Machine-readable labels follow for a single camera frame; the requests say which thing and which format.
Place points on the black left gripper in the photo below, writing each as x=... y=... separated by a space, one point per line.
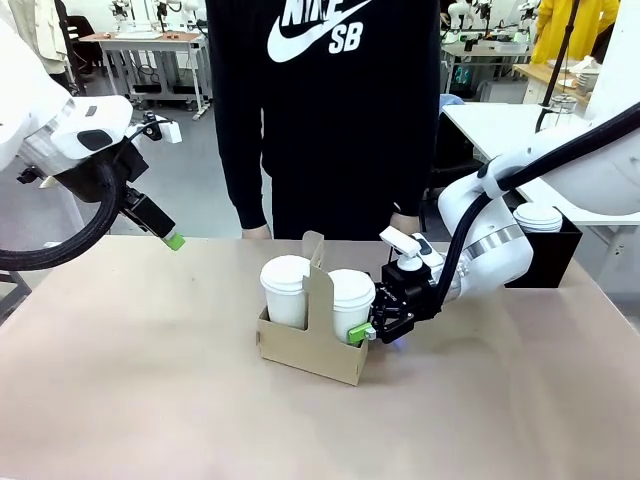
x=147 y=212

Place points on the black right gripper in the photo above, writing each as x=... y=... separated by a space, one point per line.
x=407 y=290

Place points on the white paper cup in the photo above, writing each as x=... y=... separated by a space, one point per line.
x=285 y=307
x=350 y=320

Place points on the white plastic cup lid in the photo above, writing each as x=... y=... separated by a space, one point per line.
x=285 y=274
x=352 y=287

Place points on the brown cardboard cup carrier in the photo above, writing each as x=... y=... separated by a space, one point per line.
x=310 y=350

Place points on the person's right forearm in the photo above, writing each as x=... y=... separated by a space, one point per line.
x=245 y=190

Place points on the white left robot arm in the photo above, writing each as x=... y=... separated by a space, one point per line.
x=30 y=100

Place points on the person's left forearm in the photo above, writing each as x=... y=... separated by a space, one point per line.
x=412 y=180

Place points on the person's right hand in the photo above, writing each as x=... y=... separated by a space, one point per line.
x=257 y=233

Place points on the person's left hand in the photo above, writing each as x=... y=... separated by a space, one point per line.
x=404 y=222

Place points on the black lid box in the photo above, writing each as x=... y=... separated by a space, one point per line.
x=555 y=255

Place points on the stack of white lids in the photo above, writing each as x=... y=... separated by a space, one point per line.
x=537 y=217

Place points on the person in black hoodie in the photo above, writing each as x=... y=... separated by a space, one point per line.
x=320 y=125

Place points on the grey background workbench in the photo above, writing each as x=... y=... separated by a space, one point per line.
x=150 y=55

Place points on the white side table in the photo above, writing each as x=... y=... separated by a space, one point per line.
x=490 y=130

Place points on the black stand pole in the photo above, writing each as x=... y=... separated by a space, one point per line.
x=72 y=50

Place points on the person in white coat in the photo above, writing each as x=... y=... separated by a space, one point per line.
x=45 y=45

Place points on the wooden background table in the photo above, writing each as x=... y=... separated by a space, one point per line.
x=545 y=77

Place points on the background lab bench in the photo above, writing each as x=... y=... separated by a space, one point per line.
x=495 y=50

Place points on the stack of white bowls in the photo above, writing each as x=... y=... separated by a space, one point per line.
x=586 y=75

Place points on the black tripod pole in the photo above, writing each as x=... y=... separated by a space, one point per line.
x=560 y=55

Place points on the person in yellow coat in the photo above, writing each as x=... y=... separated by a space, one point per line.
x=565 y=30

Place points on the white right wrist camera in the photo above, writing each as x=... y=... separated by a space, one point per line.
x=412 y=247

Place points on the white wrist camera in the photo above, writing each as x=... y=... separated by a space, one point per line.
x=170 y=131
x=412 y=247

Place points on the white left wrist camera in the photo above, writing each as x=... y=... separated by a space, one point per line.
x=170 y=131

